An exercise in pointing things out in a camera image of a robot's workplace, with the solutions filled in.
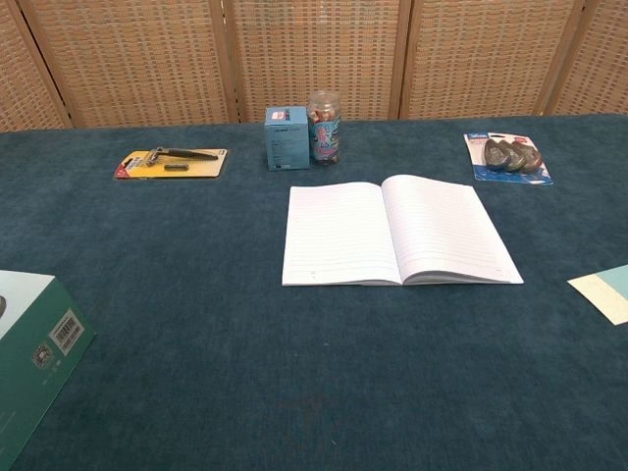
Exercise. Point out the blue and cream bookmark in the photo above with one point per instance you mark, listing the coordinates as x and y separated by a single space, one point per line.
603 294

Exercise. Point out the open white lined notebook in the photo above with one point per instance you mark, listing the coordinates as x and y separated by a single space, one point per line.
338 235

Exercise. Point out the small light blue box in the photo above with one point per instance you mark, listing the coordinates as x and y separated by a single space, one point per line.
287 142

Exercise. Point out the clear plastic candy jar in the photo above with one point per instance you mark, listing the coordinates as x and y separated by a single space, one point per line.
325 137

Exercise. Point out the teal table cloth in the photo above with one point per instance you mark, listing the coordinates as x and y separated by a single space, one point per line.
196 304

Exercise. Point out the yellow razor blister pack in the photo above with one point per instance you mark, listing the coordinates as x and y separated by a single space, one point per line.
147 170

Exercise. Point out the blue correction tape pack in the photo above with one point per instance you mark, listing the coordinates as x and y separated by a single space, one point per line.
505 157

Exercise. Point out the woven wooden folding screen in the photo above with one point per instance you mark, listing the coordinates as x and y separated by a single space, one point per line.
147 59

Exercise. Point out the green speaker product box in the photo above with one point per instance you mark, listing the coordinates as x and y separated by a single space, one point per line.
29 343

